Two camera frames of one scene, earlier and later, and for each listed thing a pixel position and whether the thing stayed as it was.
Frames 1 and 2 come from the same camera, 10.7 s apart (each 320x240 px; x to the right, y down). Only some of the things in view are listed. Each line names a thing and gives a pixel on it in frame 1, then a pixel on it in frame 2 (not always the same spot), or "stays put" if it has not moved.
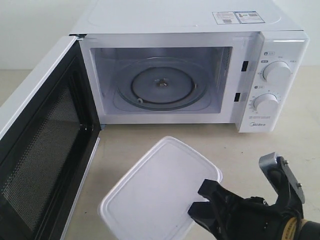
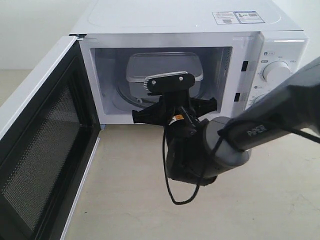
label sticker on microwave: [237, 17] stays put
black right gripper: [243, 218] -> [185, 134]
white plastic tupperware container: [150, 200] -> [142, 65]
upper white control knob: [277, 73] stays put
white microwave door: [50, 130] stays put
